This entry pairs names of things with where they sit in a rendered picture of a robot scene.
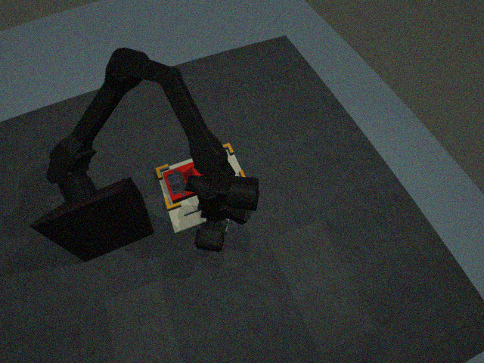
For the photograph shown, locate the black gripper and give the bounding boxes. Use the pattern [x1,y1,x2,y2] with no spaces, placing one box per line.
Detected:
[194,199,227,252]

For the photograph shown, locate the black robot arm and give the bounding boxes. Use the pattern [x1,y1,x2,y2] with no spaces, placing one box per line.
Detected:
[47,48,259,225]

